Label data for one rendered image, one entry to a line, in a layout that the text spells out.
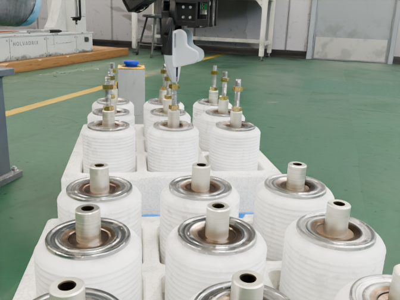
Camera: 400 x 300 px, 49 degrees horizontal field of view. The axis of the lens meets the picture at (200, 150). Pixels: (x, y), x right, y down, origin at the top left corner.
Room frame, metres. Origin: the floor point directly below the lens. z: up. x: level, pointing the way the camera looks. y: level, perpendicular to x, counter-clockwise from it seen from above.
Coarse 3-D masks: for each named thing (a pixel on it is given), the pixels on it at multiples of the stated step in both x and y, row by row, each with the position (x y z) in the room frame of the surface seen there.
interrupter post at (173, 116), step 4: (168, 112) 0.79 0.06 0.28; (172, 112) 0.79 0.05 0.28; (176, 112) 0.79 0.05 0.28; (168, 116) 0.79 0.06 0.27; (172, 116) 0.79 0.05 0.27; (176, 116) 0.79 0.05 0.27; (168, 120) 0.79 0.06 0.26; (172, 120) 0.79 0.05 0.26; (176, 120) 0.79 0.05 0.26; (168, 124) 0.79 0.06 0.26; (172, 124) 0.79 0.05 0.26; (176, 124) 0.79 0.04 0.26
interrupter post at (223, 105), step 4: (220, 100) 0.92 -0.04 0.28; (224, 100) 0.92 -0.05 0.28; (228, 100) 0.93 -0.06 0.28; (220, 104) 0.92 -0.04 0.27; (224, 104) 0.92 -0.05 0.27; (228, 104) 0.93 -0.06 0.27; (220, 108) 0.92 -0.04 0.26; (224, 108) 0.92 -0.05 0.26; (228, 108) 0.93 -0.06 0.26; (220, 112) 0.92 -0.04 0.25; (224, 112) 0.92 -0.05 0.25
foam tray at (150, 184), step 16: (80, 144) 0.89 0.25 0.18; (144, 144) 0.95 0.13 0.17; (80, 160) 0.79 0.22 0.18; (144, 160) 0.80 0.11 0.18; (208, 160) 0.86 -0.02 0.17; (64, 176) 0.70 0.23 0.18; (80, 176) 0.70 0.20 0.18; (128, 176) 0.71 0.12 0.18; (144, 176) 0.72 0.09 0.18; (160, 176) 0.72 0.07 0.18; (176, 176) 0.72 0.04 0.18; (224, 176) 0.74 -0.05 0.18; (240, 176) 0.74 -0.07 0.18; (256, 176) 0.74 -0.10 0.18; (144, 192) 0.71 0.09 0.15; (160, 192) 0.72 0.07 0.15; (240, 192) 0.74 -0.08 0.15; (144, 208) 0.71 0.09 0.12; (240, 208) 0.74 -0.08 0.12
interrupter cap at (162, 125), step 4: (164, 120) 0.82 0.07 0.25; (180, 120) 0.83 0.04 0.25; (156, 124) 0.79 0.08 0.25; (160, 124) 0.79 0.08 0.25; (164, 124) 0.80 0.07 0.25; (180, 124) 0.81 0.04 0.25; (184, 124) 0.81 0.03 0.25; (188, 124) 0.80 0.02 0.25; (192, 124) 0.80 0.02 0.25; (156, 128) 0.77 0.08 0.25; (160, 128) 0.77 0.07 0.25; (164, 128) 0.76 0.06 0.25; (168, 128) 0.77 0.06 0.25; (172, 128) 0.77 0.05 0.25; (176, 128) 0.77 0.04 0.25; (180, 128) 0.77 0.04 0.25; (184, 128) 0.78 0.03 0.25; (188, 128) 0.77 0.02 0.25; (192, 128) 0.78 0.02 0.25
